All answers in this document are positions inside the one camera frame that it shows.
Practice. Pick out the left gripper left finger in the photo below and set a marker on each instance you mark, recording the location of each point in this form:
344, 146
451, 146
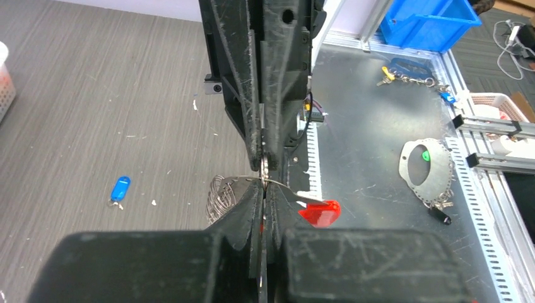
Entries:
210, 265

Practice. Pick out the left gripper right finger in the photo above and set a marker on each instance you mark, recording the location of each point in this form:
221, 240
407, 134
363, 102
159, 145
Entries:
313, 263

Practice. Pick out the silver split keyring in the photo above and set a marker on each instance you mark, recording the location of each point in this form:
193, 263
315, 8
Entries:
264, 171

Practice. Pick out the white plastic basket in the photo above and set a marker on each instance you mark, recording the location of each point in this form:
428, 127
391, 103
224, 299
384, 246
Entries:
8, 90

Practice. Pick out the key with blue tag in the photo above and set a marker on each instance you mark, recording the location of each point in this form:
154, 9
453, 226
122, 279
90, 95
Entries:
119, 191

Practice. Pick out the keychain with yellow tag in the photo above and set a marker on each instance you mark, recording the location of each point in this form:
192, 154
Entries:
391, 75

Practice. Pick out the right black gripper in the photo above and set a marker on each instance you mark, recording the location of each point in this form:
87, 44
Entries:
260, 56

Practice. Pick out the blue plastic bin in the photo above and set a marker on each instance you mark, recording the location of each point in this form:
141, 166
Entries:
429, 25

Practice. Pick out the white keyring holder disc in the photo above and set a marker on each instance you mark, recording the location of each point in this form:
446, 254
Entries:
435, 190

